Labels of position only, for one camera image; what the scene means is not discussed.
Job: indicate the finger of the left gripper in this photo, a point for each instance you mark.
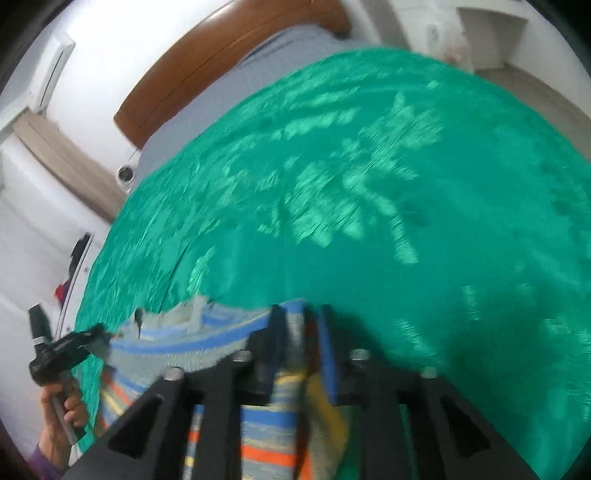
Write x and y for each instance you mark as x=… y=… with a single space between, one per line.
x=99 y=345

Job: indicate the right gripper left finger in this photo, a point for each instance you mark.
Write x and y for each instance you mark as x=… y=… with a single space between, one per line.
x=149 y=441

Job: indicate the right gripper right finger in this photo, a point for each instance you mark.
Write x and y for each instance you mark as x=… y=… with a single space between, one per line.
x=412 y=424

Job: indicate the striped knit sweater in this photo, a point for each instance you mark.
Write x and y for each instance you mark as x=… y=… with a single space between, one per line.
x=299 y=434

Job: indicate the red clothes on cabinet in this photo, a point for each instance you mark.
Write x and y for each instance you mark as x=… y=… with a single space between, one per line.
x=61 y=292

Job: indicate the black clothes on cabinet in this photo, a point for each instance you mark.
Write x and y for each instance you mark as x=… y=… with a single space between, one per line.
x=77 y=253

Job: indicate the left hand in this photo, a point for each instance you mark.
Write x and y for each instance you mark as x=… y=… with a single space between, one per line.
x=53 y=443

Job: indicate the white low drawer cabinet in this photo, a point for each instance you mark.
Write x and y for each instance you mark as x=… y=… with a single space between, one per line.
x=65 y=321

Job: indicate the beige curtain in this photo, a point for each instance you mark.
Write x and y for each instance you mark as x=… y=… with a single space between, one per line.
x=90 y=182

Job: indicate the green floral bedspread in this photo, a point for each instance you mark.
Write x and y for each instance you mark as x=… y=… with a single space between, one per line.
x=446 y=223

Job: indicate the wooden headboard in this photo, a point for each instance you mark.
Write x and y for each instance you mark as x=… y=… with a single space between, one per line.
x=209 y=50

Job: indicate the white air conditioner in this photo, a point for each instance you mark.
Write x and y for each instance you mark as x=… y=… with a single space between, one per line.
x=48 y=71

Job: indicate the grey blue bed sheet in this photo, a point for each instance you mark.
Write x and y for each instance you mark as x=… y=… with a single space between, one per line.
x=280 y=55

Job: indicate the white plastic bag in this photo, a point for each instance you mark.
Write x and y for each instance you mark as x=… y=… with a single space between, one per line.
x=456 y=46

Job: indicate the white desk shelf unit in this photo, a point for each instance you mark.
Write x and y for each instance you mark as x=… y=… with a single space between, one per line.
x=425 y=24

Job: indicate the white round camera device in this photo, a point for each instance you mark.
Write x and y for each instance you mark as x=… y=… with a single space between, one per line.
x=125 y=178

